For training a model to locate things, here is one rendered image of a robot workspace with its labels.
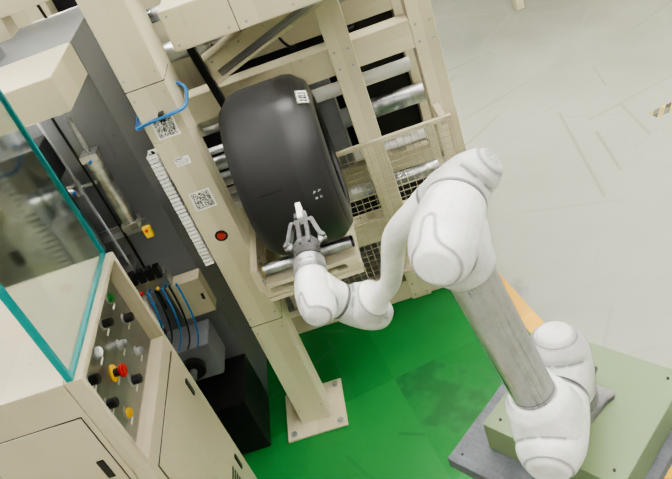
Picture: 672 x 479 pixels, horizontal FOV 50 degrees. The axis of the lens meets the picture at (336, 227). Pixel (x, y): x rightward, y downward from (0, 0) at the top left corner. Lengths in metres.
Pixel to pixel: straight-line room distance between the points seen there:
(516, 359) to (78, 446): 1.19
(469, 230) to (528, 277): 2.20
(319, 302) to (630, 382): 0.86
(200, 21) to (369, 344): 1.72
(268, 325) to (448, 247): 1.59
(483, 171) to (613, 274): 2.10
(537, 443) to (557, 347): 0.25
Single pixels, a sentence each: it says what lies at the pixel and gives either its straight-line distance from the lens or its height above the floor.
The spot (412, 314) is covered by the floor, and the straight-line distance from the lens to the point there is 3.49.
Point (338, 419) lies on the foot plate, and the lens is 3.16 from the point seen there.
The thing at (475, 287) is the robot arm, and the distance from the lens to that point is 1.43.
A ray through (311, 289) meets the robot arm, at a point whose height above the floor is 1.24.
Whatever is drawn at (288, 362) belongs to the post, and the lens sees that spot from 2.95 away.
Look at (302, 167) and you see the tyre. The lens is 2.20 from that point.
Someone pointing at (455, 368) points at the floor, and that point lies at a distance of 3.21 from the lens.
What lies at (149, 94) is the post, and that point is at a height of 1.63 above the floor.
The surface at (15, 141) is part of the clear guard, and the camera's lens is 2.11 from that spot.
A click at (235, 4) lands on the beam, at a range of 2.47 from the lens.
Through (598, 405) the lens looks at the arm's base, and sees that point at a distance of 2.02.
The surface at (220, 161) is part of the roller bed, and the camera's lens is 2.84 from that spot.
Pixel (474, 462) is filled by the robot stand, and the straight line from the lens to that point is 2.11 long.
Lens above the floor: 2.37
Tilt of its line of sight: 34 degrees down
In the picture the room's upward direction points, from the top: 22 degrees counter-clockwise
